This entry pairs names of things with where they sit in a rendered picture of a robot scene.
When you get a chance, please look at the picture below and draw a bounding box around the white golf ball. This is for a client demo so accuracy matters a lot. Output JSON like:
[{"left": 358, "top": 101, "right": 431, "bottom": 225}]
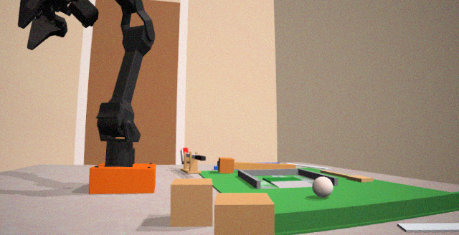
[{"left": 312, "top": 177, "right": 333, "bottom": 197}]

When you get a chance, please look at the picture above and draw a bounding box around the red putter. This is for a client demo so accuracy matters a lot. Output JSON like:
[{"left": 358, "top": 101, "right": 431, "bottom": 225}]
[{"left": 181, "top": 148, "right": 206, "bottom": 164}]

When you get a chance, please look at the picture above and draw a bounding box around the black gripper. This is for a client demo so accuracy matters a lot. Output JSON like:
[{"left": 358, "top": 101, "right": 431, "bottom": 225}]
[{"left": 18, "top": 0, "right": 68, "bottom": 50}]

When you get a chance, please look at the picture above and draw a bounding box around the green flat mat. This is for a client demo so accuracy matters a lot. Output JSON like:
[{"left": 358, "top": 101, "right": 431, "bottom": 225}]
[{"left": 199, "top": 170, "right": 459, "bottom": 235}]

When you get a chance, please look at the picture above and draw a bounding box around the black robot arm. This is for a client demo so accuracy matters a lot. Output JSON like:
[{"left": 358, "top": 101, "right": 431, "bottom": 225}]
[{"left": 63, "top": 0, "right": 155, "bottom": 167}]

